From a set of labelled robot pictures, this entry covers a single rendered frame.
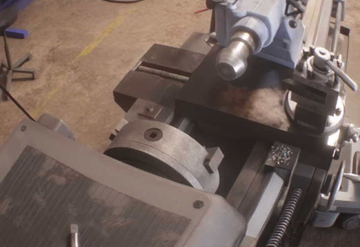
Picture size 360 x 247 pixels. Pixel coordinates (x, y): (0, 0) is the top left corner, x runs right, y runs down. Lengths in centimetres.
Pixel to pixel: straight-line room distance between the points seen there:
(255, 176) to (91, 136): 151
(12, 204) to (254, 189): 84
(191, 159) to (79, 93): 214
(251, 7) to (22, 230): 112
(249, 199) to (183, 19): 249
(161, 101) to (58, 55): 206
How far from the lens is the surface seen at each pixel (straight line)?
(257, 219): 126
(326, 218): 218
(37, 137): 82
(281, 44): 164
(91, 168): 74
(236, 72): 128
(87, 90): 303
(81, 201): 69
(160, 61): 170
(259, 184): 135
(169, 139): 94
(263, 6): 152
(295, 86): 128
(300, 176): 144
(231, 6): 146
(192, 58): 170
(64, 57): 344
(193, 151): 95
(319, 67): 127
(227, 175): 152
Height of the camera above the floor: 188
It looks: 43 degrees down
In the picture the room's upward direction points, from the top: 2 degrees counter-clockwise
